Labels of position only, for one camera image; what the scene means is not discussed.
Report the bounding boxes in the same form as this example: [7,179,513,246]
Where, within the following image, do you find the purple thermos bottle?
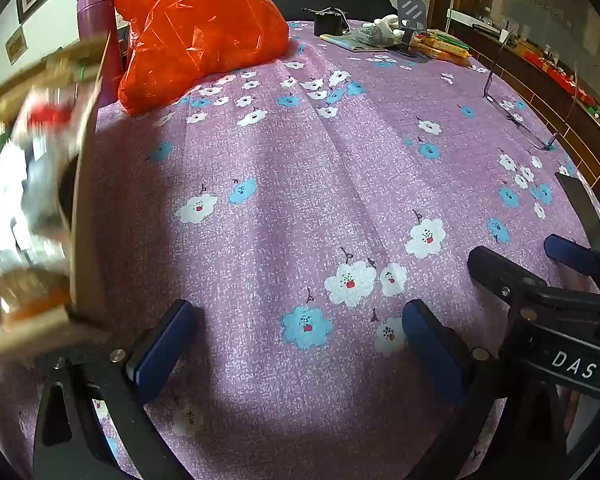
[76,0,126,108]

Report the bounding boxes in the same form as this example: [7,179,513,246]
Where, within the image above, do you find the cardboard box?
[0,30,112,367]

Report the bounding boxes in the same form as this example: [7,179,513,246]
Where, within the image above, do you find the purple floral tablecloth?
[0,20,600,480]

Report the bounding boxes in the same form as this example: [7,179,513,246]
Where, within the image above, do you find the clear plastic packet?
[320,29,396,54]

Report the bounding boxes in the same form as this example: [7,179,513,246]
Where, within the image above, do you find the wooden sideboard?
[447,7,600,201]

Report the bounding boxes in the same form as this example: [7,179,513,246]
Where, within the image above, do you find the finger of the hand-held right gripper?
[467,245,546,306]
[544,234,600,281]

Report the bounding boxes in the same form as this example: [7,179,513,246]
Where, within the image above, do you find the grey phone stand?
[396,0,427,56]

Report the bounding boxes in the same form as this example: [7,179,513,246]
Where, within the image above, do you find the green flat snack packet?
[430,31,470,51]

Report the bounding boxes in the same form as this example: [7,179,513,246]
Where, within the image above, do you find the small black box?
[314,7,348,37]

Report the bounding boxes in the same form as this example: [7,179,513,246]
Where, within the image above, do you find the small framed certificate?
[5,29,29,65]

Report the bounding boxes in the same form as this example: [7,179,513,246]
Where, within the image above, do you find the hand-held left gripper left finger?
[32,299,198,480]

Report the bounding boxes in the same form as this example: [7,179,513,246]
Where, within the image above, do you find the orange flat snack packet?
[411,35,473,65]

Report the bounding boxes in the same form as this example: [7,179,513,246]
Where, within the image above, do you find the white cloth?
[374,14,403,36]

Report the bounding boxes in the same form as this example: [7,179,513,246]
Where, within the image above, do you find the red plastic bag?
[114,0,291,117]

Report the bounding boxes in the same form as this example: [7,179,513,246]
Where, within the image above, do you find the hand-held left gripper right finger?
[402,299,511,480]

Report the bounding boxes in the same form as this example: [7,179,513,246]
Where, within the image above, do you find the clear acrylic stand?
[482,42,580,153]

